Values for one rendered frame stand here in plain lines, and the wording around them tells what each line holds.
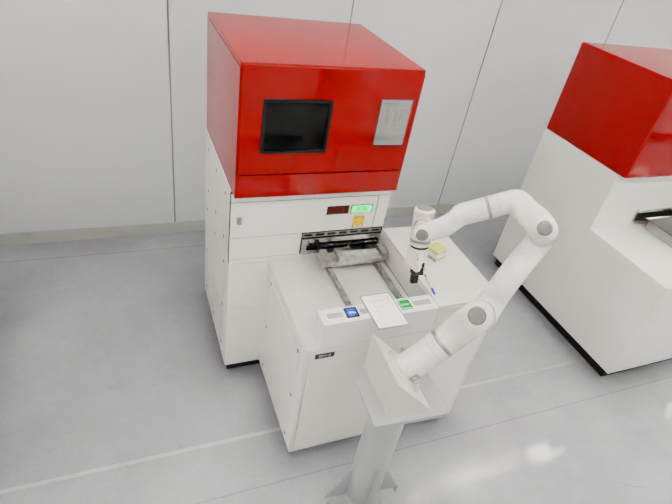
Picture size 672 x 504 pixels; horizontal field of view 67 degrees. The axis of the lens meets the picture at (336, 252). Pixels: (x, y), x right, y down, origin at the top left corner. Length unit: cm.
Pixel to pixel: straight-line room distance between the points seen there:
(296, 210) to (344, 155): 36
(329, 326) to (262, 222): 65
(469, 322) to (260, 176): 107
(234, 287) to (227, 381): 67
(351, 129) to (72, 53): 193
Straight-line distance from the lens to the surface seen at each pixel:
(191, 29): 359
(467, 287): 251
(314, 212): 251
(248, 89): 209
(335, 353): 225
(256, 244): 253
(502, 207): 204
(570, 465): 336
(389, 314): 221
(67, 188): 399
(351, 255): 263
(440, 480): 296
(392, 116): 236
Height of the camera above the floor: 241
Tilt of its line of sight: 36 degrees down
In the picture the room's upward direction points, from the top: 11 degrees clockwise
